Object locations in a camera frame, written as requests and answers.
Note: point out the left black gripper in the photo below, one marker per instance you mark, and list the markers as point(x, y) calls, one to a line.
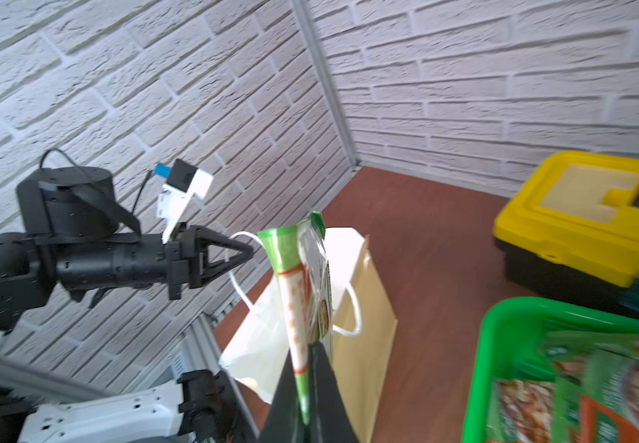
point(187, 259)

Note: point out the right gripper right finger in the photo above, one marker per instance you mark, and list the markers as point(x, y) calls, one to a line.
point(329, 422)

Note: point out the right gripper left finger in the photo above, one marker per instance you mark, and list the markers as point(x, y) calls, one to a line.
point(284, 423)

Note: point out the brown paper bag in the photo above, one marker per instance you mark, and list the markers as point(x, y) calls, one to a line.
point(364, 328)

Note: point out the green pizza picture packet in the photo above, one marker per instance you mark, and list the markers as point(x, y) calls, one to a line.
point(302, 272)

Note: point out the green brown food packet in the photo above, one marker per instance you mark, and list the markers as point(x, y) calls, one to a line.
point(520, 411)

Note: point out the yellow green condiment packet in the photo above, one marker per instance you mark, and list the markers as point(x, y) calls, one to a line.
point(596, 395)

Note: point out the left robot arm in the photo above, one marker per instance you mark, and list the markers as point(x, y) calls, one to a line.
point(77, 236)

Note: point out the green plastic basket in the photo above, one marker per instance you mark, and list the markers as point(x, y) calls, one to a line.
point(508, 347)

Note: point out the yellow black toolbox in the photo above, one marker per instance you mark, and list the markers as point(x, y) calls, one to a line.
point(571, 233)

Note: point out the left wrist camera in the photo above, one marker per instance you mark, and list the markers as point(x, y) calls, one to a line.
point(183, 183)

